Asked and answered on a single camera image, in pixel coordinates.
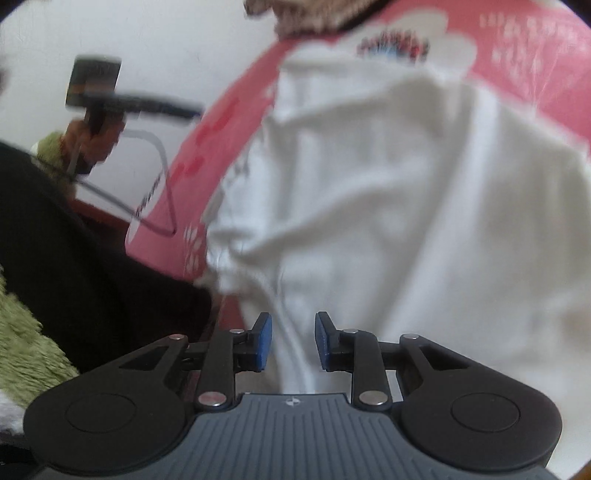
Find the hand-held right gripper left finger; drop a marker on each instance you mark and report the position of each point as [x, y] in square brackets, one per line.
[264, 339]

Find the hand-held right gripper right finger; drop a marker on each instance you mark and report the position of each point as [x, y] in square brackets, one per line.
[323, 341]

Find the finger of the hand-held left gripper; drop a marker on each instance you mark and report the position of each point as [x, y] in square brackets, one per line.
[161, 105]

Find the white sweatshirt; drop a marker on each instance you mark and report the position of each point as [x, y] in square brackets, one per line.
[392, 207]

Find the person's left hand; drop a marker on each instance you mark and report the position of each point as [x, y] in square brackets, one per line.
[92, 147]

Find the red floral blanket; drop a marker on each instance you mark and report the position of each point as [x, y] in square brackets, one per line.
[203, 138]

